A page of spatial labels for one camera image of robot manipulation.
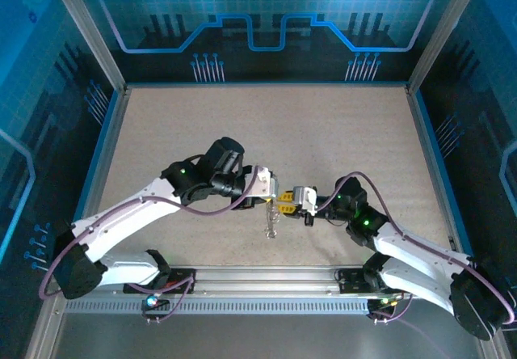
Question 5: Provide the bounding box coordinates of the silver keyring chain grey strap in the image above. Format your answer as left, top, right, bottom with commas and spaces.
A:
264, 201, 284, 240

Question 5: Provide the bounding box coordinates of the small LED controller board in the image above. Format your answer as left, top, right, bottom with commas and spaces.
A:
367, 294, 401, 310
141, 292, 170, 310

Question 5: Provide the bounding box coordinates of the grey metal front panel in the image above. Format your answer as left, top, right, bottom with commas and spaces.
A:
24, 294, 511, 359

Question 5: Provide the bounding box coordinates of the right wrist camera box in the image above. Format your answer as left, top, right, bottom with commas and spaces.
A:
291, 184, 319, 217

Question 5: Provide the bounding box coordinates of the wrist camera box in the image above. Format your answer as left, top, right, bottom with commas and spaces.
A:
291, 184, 319, 217
244, 165, 280, 201

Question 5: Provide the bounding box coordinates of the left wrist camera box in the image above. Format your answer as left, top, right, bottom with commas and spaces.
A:
244, 165, 280, 201

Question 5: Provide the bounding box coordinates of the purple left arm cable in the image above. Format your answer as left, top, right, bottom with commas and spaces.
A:
38, 166, 259, 324

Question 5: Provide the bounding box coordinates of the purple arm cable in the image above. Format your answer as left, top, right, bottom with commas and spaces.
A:
313, 171, 517, 327
38, 166, 259, 324

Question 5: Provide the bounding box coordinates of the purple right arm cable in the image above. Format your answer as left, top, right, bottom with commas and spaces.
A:
313, 171, 517, 327

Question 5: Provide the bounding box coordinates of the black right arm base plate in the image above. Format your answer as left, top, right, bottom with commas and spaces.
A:
334, 265, 405, 295

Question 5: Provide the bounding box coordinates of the aluminium front frame rail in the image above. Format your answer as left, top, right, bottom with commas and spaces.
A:
46, 264, 492, 298

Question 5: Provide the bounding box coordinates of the slotted grey cable duct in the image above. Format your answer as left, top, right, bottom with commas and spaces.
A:
63, 300, 371, 315

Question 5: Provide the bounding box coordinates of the aluminium side frame rail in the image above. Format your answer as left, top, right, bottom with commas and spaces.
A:
82, 86, 132, 227
405, 85, 476, 265

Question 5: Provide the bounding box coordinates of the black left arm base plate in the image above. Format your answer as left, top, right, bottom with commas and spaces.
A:
123, 267, 198, 295

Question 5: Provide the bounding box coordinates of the aluminium frame post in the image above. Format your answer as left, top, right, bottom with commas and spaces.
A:
406, 0, 488, 93
44, 0, 131, 93

